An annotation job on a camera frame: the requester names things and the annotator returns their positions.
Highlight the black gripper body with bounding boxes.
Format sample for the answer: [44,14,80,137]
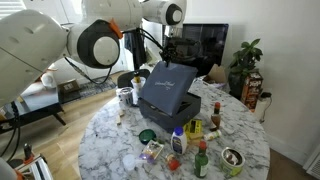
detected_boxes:
[162,36,203,66]

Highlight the blue box lid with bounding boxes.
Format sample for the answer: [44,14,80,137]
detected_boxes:
[140,61,197,112]

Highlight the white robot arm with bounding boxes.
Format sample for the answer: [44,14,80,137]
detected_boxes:
[0,0,187,106]

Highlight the blue open box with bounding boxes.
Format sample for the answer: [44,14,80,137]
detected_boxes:
[138,92,201,133]

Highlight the green round plastic lid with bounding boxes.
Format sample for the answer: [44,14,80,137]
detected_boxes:
[139,129,156,145]

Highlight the orange snack box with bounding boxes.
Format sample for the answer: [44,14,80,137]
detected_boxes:
[241,72,263,112]

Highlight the black flat screen television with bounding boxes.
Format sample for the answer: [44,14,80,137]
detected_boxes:
[163,23,229,77]

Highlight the clear cup with bottle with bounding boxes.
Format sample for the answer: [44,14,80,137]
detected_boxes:
[131,72,146,105]

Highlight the steel tumbler cup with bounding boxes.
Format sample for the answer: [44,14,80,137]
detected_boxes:
[116,87,133,110]

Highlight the potted green plant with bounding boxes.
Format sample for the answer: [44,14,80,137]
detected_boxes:
[228,39,263,100]

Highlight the wooden block on table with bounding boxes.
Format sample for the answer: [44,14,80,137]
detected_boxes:
[116,110,125,126]

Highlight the brown hot sauce bottle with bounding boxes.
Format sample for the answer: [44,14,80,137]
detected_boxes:
[210,102,221,131]

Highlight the white bottle blue cap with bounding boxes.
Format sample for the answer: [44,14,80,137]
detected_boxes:
[171,127,187,154]

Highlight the small white tube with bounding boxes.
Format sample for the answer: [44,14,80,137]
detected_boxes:
[204,130,222,141]

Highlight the clear plastic measuring scoop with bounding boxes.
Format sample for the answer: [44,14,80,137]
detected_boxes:
[122,154,146,171]

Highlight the green glass bottle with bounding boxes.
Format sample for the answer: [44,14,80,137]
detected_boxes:
[194,141,209,178]

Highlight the green round tin can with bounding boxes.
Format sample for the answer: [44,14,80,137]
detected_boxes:
[220,147,246,177]

